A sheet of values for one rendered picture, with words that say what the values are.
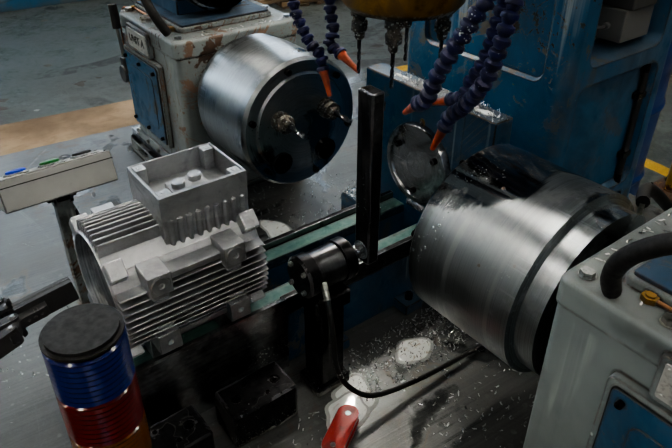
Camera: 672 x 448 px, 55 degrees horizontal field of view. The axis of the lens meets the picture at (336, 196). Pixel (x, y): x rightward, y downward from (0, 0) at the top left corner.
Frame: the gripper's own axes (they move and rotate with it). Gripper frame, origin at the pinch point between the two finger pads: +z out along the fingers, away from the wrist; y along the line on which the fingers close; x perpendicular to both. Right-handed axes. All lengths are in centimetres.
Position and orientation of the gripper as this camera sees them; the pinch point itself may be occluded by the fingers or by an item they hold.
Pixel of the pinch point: (46, 301)
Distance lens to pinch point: 87.3
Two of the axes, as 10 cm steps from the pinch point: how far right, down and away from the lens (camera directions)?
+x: 1.1, 8.0, 5.9
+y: -6.0, -4.2, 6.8
